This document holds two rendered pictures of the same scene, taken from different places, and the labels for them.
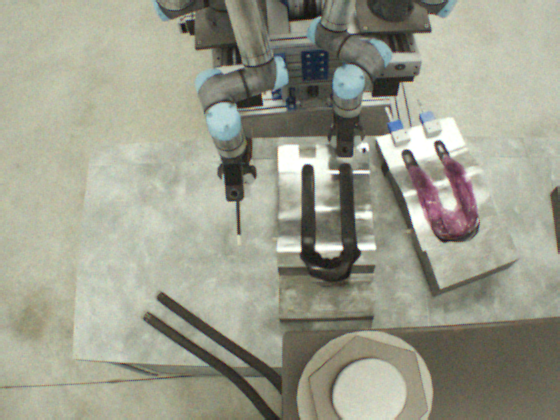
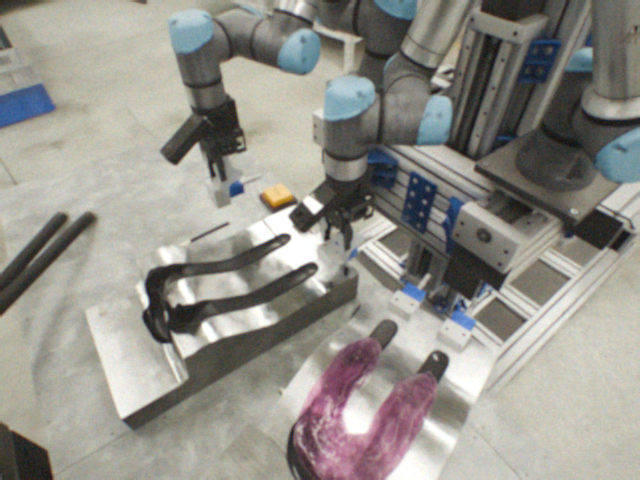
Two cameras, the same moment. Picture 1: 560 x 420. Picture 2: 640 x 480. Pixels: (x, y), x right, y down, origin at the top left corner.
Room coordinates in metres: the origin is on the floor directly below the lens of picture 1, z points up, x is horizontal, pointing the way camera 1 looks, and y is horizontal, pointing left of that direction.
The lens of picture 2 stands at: (0.34, -0.60, 1.53)
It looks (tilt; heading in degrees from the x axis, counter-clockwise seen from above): 48 degrees down; 46
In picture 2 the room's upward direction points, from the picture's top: straight up
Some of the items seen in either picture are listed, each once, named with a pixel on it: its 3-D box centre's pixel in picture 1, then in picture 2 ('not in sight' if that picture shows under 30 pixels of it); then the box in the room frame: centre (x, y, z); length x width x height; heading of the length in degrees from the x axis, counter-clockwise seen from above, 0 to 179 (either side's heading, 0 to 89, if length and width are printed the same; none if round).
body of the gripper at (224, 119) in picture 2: (234, 152); (217, 127); (0.70, 0.09, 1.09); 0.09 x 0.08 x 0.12; 170
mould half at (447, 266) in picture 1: (446, 199); (366, 418); (0.55, -0.48, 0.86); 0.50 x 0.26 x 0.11; 7
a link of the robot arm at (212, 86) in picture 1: (220, 90); (242, 35); (0.79, 0.09, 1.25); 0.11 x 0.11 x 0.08; 10
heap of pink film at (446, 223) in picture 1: (446, 193); (366, 404); (0.55, -0.48, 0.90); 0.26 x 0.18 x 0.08; 7
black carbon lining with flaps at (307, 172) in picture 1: (329, 217); (230, 278); (0.54, -0.13, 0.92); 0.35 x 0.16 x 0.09; 170
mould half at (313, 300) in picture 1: (325, 228); (225, 292); (0.53, -0.12, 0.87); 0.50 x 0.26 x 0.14; 170
